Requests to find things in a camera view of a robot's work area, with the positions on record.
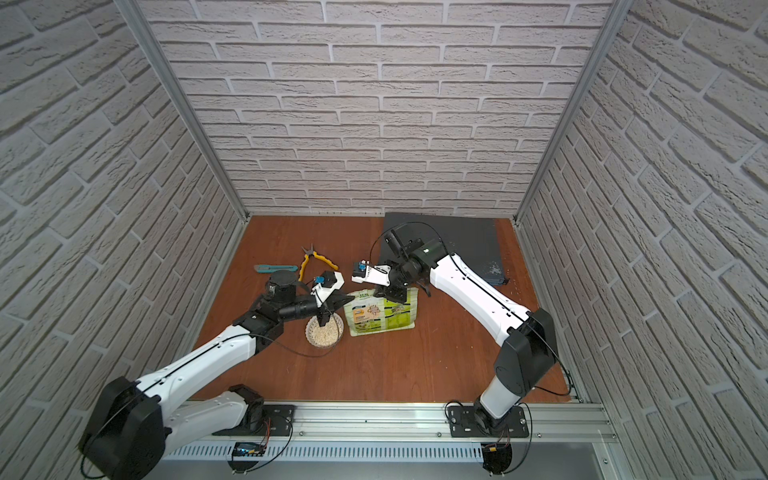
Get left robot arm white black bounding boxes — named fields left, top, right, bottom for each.
left=78, top=270, right=353, bottom=479

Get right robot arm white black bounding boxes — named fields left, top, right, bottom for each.
left=383, top=228, right=559, bottom=429

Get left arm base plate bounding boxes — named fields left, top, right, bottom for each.
left=241, top=404, right=296, bottom=437

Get green oats bag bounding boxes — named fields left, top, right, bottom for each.
left=344, top=287, right=418, bottom=337

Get dark grey network switch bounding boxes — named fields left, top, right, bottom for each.
left=383, top=212, right=507, bottom=286

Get controller board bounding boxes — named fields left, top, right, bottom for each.
left=481, top=443, right=513, bottom=475
left=228, top=442, right=266, bottom=474

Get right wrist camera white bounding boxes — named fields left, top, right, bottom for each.
left=351, top=260, right=391, bottom=286

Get left controller board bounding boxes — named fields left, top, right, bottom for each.
left=228, top=442, right=266, bottom=474

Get yellow handled pliers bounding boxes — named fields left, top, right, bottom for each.
left=298, top=244, right=339, bottom=281

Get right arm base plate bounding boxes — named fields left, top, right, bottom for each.
left=444, top=402, right=530, bottom=439

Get teal handled tool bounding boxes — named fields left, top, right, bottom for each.
left=254, top=264, right=299, bottom=274

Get left aluminium frame post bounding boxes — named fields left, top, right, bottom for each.
left=115, top=0, right=250, bottom=224

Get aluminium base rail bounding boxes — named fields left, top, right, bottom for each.
left=160, top=393, right=618, bottom=453

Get right aluminium frame post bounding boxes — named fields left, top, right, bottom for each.
left=513, top=0, right=634, bottom=227

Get white lattice breakfast bowl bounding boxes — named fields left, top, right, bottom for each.
left=305, top=313, right=344, bottom=349

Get aluminium frame post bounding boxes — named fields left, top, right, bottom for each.
left=513, top=0, right=634, bottom=227
left=115, top=0, right=250, bottom=224

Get right controller board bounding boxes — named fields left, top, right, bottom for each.
left=481, top=443, right=513, bottom=475

